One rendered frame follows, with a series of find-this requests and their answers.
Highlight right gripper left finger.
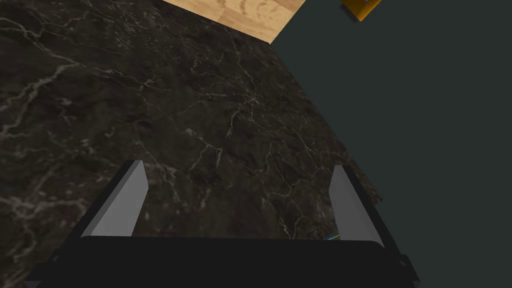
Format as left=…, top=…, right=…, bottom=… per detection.
left=79, top=159, right=150, bottom=239

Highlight yellow box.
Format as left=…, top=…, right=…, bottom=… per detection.
left=339, top=0, right=382, bottom=23

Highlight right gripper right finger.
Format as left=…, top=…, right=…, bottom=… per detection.
left=328, top=164, right=388, bottom=249

